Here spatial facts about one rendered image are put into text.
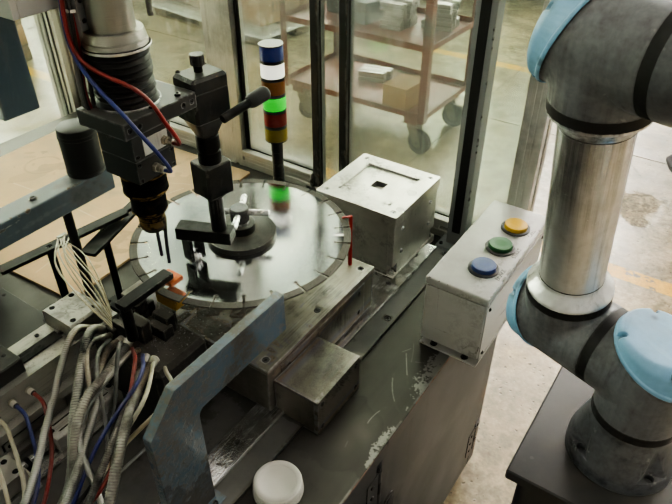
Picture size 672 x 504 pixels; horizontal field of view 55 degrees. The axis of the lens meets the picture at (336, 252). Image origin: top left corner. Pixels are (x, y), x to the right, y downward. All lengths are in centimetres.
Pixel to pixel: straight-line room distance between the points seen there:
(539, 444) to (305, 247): 46
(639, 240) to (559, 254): 207
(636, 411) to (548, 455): 17
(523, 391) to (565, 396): 102
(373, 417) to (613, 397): 35
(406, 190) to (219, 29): 58
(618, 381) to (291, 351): 46
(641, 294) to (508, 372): 69
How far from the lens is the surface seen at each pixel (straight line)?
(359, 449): 100
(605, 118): 72
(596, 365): 93
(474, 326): 107
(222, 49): 157
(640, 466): 101
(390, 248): 122
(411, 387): 108
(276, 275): 97
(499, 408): 207
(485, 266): 107
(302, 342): 102
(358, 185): 128
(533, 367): 222
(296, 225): 107
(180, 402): 78
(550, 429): 107
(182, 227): 97
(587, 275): 89
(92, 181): 108
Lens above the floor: 155
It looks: 37 degrees down
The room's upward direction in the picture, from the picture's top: straight up
